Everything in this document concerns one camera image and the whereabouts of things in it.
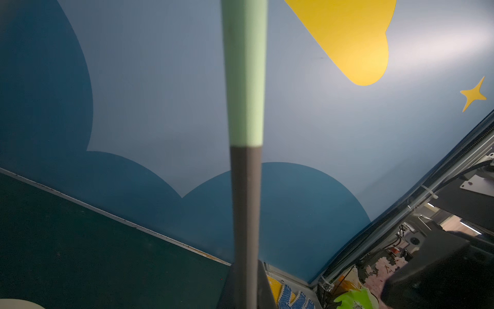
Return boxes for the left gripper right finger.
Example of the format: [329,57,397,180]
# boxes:
[257,260,277,309]

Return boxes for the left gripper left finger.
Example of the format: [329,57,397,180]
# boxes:
[216,264,236,309]

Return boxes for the grey skimmer mint handle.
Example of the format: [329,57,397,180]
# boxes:
[221,1,268,308]

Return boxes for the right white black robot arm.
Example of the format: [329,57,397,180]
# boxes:
[381,160,493,308]

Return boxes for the cream utensil rack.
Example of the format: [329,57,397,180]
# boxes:
[0,299,45,309]

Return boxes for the yellow blue work glove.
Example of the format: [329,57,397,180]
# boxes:
[268,276,315,309]

